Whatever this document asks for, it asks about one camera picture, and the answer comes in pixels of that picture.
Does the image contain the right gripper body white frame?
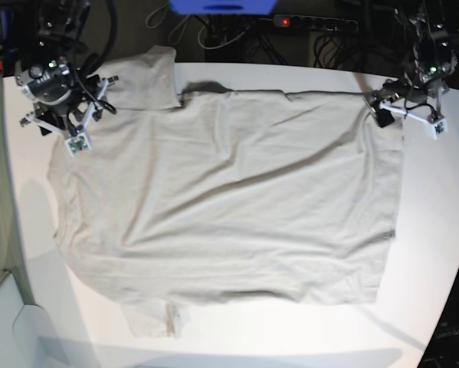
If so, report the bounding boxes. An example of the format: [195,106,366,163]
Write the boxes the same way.
[19,75,120,139]

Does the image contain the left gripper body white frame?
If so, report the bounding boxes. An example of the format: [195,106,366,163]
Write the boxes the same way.
[364,80,449,123]

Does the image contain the grey t-shirt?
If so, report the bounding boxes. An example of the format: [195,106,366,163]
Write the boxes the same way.
[48,47,403,337]

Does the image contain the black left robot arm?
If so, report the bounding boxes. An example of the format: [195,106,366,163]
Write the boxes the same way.
[364,1,457,138]

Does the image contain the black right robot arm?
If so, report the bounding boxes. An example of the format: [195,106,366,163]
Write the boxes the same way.
[14,1,119,146]

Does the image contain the blue box at top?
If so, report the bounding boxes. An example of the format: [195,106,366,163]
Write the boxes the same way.
[169,0,277,15]

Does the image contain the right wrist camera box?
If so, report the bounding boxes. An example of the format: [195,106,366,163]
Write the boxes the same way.
[65,131,92,156]

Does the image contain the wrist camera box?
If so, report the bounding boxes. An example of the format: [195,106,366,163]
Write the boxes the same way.
[65,131,92,156]
[424,117,448,140]

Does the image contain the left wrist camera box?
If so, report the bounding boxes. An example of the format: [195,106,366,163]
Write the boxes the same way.
[424,117,448,140]

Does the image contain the black power strip red switch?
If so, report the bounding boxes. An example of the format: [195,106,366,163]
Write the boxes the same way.
[273,15,359,33]

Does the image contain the white cable on floor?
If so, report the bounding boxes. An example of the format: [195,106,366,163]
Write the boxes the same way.
[196,22,249,50]

